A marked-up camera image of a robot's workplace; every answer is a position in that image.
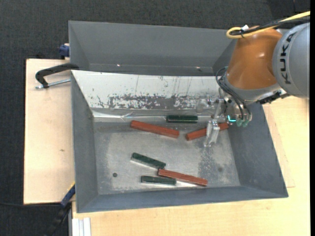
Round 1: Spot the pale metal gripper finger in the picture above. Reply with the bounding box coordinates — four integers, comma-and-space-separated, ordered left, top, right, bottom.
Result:
209, 122, 221, 145
203, 120, 214, 148

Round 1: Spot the red-brown flat block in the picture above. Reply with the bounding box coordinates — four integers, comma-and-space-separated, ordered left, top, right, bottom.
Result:
157, 168, 209, 187
185, 122, 230, 141
129, 120, 180, 139

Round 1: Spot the dark green flat block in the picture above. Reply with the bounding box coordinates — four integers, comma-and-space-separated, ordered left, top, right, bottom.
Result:
131, 152, 167, 169
140, 176, 177, 186
165, 115, 199, 124

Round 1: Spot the grey metal bin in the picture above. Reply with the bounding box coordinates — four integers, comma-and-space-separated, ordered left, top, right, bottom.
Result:
67, 20, 289, 213

